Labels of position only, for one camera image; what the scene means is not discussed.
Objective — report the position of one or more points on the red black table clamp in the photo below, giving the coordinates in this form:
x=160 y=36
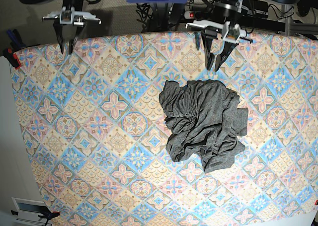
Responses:
x=12 y=58

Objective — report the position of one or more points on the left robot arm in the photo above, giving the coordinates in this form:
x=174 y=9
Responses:
x=249 y=14

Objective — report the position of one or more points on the aluminium frame post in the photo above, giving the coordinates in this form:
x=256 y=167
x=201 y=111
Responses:
x=288 y=12

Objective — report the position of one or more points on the patterned tile tablecloth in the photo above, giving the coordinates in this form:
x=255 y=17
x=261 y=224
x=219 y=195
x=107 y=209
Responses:
x=95 y=134

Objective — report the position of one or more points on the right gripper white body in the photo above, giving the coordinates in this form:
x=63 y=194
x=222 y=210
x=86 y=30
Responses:
x=72 y=17

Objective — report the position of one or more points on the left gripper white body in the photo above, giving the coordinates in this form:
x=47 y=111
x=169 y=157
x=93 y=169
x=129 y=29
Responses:
x=231 y=33

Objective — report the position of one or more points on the blue handled clamp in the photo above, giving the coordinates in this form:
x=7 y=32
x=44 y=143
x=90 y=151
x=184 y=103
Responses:
x=16 y=40

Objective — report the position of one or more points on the grey t-shirt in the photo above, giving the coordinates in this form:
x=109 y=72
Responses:
x=204 y=119

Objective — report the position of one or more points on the blue black bottom clamp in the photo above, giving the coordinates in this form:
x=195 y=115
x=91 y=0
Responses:
x=48 y=216

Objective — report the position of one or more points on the white floor vent box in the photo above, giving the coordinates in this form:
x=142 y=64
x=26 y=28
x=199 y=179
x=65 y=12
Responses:
x=28 y=211

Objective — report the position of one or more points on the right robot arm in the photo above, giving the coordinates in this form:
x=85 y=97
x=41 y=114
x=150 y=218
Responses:
x=77 y=4

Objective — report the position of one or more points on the white power strip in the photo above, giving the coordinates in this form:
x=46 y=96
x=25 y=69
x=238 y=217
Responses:
x=200 y=15

